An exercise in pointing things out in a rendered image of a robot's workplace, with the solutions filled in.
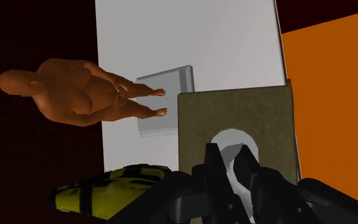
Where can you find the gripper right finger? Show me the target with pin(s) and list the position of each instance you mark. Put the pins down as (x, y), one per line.
(274, 192)

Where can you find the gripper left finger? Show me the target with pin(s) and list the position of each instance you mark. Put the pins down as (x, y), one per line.
(211, 186)

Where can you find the olive robot stand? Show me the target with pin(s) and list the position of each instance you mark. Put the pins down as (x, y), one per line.
(259, 108)

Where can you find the yellow and black object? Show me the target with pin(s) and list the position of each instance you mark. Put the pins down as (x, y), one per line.
(110, 195)

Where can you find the white table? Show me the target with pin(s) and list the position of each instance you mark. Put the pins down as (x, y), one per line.
(222, 40)

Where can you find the brown human figure grey base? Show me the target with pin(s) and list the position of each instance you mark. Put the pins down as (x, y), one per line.
(73, 90)

